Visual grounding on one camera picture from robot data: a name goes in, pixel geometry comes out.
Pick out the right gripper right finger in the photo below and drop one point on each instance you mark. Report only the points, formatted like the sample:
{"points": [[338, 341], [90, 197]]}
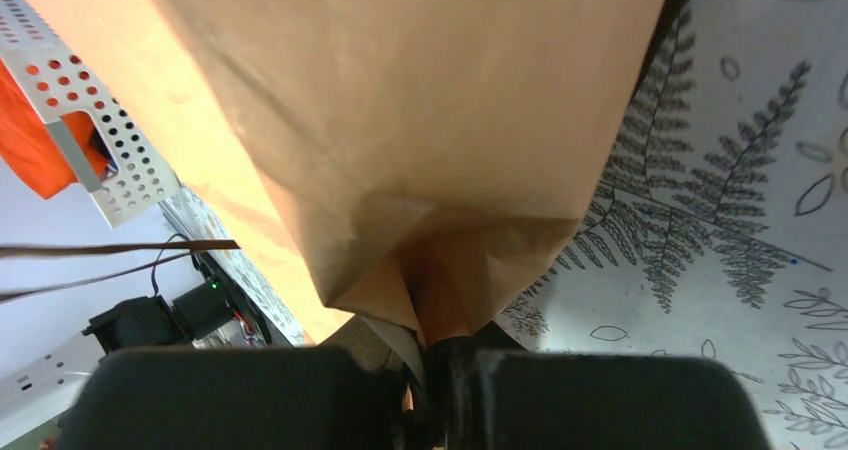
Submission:
{"points": [[484, 394]]}

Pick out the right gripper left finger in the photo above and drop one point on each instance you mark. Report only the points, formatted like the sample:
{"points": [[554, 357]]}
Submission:
{"points": [[340, 394]]}

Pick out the peach wrapping paper sheet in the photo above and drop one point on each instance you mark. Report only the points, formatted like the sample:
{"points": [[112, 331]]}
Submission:
{"points": [[420, 162]]}

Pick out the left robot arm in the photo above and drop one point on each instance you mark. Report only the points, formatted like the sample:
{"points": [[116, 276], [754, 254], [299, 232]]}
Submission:
{"points": [[211, 315]]}

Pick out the floral patterned table mat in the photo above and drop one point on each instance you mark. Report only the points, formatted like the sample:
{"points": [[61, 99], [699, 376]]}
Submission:
{"points": [[718, 226]]}

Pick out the orange cloth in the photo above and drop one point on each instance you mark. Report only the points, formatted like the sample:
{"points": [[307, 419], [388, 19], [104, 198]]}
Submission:
{"points": [[29, 151]]}

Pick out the white plastic basket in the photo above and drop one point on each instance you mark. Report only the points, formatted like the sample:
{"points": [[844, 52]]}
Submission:
{"points": [[56, 83]]}

